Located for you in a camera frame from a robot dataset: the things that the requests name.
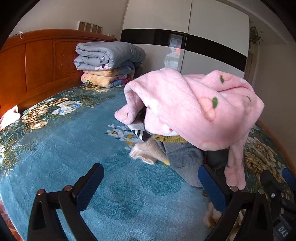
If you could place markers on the wooden headboard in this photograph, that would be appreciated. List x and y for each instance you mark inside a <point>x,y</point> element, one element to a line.
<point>39,67</point>

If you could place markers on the folded orange floral blanket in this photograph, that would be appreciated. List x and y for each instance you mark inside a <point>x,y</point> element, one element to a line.
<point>99,77</point>

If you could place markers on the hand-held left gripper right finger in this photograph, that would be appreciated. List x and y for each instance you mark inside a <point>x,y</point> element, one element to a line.
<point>212,190</point>

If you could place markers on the dark striped garment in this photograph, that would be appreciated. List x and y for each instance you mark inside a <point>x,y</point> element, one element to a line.
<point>142,135</point>

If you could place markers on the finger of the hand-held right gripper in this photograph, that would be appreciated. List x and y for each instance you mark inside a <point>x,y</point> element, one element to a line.
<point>268,180</point>
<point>289,176</point>

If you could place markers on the stack of folded quilts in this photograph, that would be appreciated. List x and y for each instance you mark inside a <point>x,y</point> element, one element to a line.
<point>111,53</point>

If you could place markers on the white picture frame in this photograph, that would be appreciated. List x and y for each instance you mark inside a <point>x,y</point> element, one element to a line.
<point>94,28</point>
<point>99,29</point>
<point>89,26</point>
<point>81,25</point>

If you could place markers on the green potted plant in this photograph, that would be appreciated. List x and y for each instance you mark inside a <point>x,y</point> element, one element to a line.
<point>254,36</point>

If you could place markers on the blue floral bed blanket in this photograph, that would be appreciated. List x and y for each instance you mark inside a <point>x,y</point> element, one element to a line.
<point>69,150</point>

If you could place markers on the pile of mixed clothes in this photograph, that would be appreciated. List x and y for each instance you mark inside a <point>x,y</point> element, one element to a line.
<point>182,162</point>

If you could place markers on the white and black wardrobe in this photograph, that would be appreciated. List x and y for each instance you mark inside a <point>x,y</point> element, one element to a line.
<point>208,20</point>

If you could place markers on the pink fleece garment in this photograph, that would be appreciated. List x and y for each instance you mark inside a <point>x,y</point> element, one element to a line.
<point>185,111</point>

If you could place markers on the dark grey garment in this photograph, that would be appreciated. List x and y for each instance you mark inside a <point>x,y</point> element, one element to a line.
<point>216,158</point>

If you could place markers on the wooden door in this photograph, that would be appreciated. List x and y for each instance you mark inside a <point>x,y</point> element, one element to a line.
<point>251,67</point>

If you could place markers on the white garment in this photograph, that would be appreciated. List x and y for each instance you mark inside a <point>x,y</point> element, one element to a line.
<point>137,122</point>

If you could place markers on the beige fluffy garment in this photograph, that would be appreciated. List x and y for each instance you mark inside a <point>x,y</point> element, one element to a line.
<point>145,150</point>

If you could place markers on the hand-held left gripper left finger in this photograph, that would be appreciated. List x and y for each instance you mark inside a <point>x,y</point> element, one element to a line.
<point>86,194</point>

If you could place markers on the pink and white cloth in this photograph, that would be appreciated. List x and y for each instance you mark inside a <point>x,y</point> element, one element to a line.
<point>9,118</point>

